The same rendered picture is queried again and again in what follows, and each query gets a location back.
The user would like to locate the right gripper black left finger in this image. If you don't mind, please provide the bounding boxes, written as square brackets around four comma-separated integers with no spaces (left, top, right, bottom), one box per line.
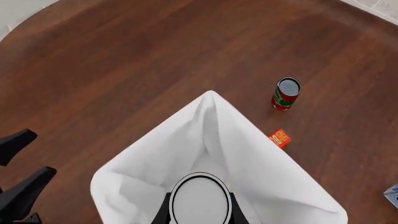
[151,192,172,224]

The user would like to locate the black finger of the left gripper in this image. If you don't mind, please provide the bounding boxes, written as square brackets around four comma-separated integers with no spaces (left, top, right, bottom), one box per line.
[0,129,39,167]
[0,166,58,222]

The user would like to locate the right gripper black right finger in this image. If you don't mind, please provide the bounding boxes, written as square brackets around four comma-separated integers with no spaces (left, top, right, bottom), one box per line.
[230,192,250,224]

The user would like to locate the white basket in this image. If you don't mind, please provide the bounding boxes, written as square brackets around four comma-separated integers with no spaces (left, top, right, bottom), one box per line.
[90,90,348,224]

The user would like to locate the small red printed box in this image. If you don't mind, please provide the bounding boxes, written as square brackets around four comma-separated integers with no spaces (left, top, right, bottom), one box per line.
[268,128,294,150]

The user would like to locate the red tomato sauce can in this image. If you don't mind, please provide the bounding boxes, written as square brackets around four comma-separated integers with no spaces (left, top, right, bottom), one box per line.
[271,77,302,112]

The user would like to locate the blue and white carton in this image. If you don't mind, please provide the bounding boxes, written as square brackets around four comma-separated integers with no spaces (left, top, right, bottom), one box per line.
[382,184,398,209]

